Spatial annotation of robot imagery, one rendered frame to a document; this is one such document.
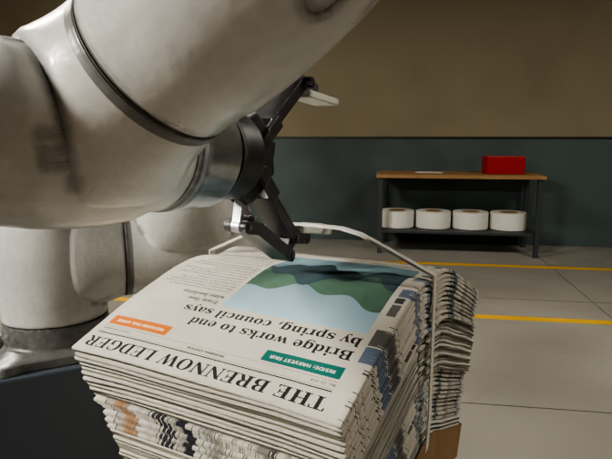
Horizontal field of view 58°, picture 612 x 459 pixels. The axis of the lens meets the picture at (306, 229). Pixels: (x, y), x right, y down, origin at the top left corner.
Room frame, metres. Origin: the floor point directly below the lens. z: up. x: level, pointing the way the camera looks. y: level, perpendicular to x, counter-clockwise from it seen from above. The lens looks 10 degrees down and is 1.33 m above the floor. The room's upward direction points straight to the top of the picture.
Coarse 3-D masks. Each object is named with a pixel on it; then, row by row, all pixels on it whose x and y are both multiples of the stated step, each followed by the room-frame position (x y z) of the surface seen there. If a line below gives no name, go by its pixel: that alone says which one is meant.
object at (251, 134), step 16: (256, 112) 0.49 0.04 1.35; (240, 128) 0.44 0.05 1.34; (256, 128) 0.46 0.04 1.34; (256, 144) 0.45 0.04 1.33; (272, 144) 0.52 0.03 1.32; (256, 160) 0.44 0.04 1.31; (272, 160) 0.52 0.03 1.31; (240, 176) 0.43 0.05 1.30; (256, 176) 0.45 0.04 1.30; (240, 192) 0.45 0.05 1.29; (256, 192) 0.49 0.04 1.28
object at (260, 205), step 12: (264, 168) 0.49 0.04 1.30; (264, 180) 0.49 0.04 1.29; (264, 192) 0.52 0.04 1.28; (276, 192) 0.51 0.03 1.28; (252, 204) 0.53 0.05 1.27; (264, 204) 0.52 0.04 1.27; (276, 204) 0.52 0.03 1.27; (264, 216) 0.53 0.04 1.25; (276, 216) 0.53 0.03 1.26; (288, 216) 0.54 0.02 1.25; (276, 228) 0.54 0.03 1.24; (288, 228) 0.54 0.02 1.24
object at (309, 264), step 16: (208, 256) 0.65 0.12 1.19; (224, 256) 0.66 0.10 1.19; (240, 256) 0.66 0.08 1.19; (256, 256) 0.66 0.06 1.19; (304, 256) 0.65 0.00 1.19; (320, 256) 0.65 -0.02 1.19; (304, 272) 0.57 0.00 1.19; (320, 272) 0.56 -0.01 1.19; (336, 272) 0.56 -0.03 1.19; (352, 272) 0.56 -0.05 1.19; (368, 272) 0.56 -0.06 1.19; (384, 272) 0.56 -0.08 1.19; (400, 272) 0.57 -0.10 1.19; (416, 272) 0.57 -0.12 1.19; (416, 288) 0.50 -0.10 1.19; (432, 288) 0.55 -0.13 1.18; (416, 400) 0.53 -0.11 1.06; (416, 432) 0.53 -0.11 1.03
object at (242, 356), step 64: (128, 320) 0.52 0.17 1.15; (192, 320) 0.50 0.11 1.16; (256, 320) 0.49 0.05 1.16; (320, 320) 0.47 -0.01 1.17; (384, 320) 0.46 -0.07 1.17; (128, 384) 0.47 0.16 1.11; (192, 384) 0.42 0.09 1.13; (256, 384) 0.40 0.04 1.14; (320, 384) 0.40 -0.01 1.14; (384, 384) 0.43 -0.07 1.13; (128, 448) 0.53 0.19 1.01; (192, 448) 0.47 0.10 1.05; (256, 448) 0.42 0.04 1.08; (320, 448) 0.37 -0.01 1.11; (384, 448) 0.44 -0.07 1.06
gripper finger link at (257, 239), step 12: (228, 228) 0.48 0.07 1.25; (240, 228) 0.48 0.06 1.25; (252, 228) 0.48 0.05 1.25; (264, 228) 0.50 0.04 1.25; (252, 240) 0.52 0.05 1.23; (264, 240) 0.50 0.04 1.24; (276, 240) 0.52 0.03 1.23; (264, 252) 0.54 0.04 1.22; (276, 252) 0.53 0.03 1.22; (288, 252) 0.54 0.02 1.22
